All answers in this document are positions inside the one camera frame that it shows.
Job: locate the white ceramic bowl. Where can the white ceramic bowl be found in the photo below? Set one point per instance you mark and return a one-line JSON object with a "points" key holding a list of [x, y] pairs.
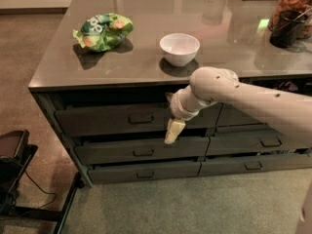
{"points": [[179, 48]]}

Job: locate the grey drawer cabinet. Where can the grey drawer cabinet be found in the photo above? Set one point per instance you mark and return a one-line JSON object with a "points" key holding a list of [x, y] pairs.
{"points": [[233, 34]]}

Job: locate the grey drawer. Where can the grey drawer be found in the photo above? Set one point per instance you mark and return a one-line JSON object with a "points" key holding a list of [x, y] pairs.
{"points": [[114, 119], [248, 142], [147, 171], [254, 164], [94, 153], [230, 116]]}

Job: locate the black cup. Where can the black cup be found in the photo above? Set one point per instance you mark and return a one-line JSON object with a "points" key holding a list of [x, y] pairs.
{"points": [[290, 23]]}

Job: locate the glass jar of snacks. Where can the glass jar of snacks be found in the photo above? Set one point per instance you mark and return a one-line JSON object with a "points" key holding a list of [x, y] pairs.
{"points": [[296, 5]]}

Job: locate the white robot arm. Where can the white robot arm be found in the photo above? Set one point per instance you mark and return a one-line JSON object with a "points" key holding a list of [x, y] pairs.
{"points": [[288, 113]]}

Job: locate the green chip bag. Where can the green chip bag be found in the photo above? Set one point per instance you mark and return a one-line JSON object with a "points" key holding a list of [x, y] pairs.
{"points": [[101, 33]]}

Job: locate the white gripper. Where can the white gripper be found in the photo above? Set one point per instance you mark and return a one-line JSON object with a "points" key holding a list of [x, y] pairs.
{"points": [[178, 105]]}

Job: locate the snack packet in drawer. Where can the snack packet in drawer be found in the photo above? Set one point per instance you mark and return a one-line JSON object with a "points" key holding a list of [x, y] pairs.
{"points": [[286, 86]]}

